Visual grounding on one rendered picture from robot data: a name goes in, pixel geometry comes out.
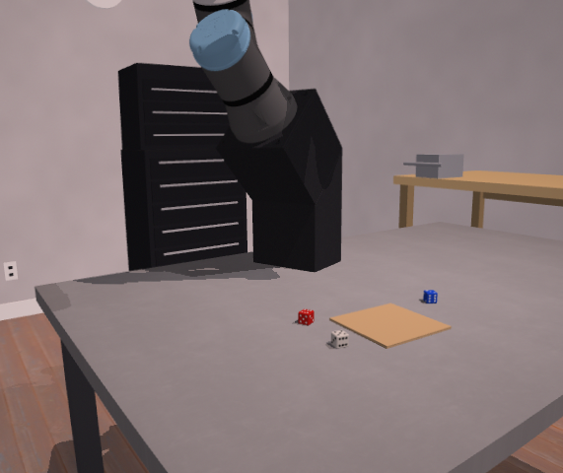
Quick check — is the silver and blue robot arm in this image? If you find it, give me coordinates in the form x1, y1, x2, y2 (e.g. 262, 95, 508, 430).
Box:
189, 0, 297, 143

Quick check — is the red die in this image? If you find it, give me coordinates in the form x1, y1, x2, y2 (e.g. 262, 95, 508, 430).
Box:
299, 309, 314, 325

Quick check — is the white die with black pips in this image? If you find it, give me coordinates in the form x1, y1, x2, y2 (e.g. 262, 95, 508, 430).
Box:
331, 330, 349, 349

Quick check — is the orange mat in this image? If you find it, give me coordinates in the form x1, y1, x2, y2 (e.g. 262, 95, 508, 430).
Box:
329, 304, 452, 349

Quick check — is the blue die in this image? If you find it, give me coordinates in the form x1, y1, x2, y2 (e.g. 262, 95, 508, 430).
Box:
423, 290, 438, 304

